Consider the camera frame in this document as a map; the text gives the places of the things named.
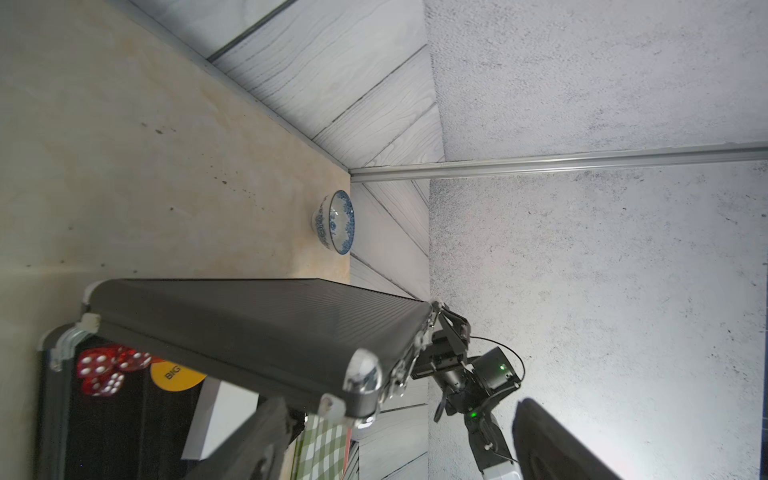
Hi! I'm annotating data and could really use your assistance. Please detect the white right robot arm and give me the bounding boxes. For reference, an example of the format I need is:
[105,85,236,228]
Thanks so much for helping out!
[410,301,526,479]

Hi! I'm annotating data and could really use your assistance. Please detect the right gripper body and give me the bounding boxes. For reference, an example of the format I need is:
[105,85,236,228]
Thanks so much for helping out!
[411,305,471,380]

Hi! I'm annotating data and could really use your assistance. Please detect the yellow dealer button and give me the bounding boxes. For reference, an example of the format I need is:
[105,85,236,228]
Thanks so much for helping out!
[150,361,206,392]

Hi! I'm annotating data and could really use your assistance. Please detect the black poker case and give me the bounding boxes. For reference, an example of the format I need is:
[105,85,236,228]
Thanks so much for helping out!
[35,279,437,479]

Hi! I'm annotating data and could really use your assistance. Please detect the blue white porcelain bowl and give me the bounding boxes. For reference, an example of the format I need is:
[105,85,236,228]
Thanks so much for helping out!
[310,190,355,255]

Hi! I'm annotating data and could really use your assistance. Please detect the white card deck box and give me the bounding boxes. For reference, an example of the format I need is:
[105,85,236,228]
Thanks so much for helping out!
[181,378,259,461]

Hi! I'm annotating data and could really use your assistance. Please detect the red translucent dice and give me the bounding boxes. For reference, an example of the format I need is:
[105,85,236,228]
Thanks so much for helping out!
[75,345,154,397]

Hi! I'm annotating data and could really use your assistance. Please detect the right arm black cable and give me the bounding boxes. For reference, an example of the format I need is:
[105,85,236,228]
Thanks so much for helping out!
[469,335,527,385]

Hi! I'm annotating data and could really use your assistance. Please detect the green white checkered cloth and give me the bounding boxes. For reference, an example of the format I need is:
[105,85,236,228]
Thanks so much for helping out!
[291,415,348,480]

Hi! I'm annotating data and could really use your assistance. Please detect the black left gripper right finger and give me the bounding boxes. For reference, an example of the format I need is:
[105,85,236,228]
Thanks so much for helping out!
[512,398,619,480]

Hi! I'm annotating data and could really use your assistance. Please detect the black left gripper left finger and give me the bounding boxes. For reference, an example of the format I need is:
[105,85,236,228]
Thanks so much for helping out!
[185,397,292,480]

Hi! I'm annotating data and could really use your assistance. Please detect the right aluminium corner post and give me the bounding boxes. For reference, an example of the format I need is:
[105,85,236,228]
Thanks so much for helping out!
[350,142,767,183]

